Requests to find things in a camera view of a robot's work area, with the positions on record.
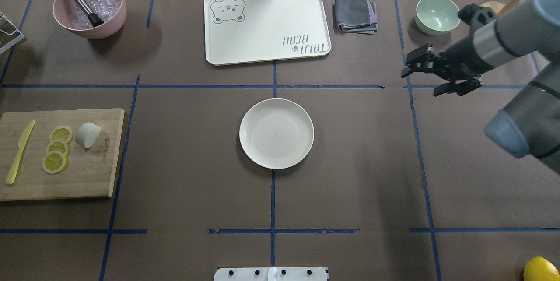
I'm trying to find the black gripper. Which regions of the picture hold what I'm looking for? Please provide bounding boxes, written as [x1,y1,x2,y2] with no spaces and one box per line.
[401,38,482,97]

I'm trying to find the cream round plate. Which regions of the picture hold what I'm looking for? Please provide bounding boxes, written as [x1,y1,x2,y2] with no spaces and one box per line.
[238,98,315,169]

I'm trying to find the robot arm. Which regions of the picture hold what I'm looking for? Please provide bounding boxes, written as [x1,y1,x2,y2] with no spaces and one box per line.
[401,0,559,173]

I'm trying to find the cream bear tray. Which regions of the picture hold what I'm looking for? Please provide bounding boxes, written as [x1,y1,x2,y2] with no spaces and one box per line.
[204,0,332,66]

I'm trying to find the mint green bowl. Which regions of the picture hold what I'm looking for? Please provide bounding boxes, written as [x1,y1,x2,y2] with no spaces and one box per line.
[414,0,461,36]

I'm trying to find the grey purple folded cloth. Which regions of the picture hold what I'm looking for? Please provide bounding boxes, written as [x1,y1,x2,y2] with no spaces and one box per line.
[334,0,378,35]

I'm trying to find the yellow lemon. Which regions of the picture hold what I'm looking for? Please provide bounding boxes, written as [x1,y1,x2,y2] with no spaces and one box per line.
[523,256,560,281]

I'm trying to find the clear ice cubes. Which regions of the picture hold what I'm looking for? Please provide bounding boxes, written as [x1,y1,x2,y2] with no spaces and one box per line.
[70,0,121,30]

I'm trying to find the pink bowl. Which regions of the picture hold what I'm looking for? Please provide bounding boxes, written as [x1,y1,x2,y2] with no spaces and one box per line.
[52,0,127,39]

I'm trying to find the bamboo cutting board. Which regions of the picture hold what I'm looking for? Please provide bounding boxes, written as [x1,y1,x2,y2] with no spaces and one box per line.
[0,108,125,201]

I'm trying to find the lemon slice top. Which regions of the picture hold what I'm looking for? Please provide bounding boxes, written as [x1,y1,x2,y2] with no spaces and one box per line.
[49,126,74,144]

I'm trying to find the lemon slice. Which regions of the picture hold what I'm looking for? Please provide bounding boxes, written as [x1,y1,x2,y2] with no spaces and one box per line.
[46,140,70,157]
[49,126,74,144]
[42,150,67,175]

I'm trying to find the lemon slice middle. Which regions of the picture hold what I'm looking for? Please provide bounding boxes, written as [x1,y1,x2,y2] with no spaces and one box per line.
[46,140,70,157]

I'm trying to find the lemon slice bottom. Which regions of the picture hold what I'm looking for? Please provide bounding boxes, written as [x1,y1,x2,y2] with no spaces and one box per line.
[42,150,67,175]

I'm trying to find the yellow plastic knife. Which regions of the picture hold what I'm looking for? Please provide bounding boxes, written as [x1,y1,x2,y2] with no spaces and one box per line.
[5,121,35,186]

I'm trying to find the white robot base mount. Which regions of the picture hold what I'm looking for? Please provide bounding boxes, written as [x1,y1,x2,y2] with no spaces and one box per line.
[213,267,329,281]

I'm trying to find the white wire cup rack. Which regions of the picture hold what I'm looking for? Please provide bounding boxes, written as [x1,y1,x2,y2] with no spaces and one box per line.
[0,12,25,54]

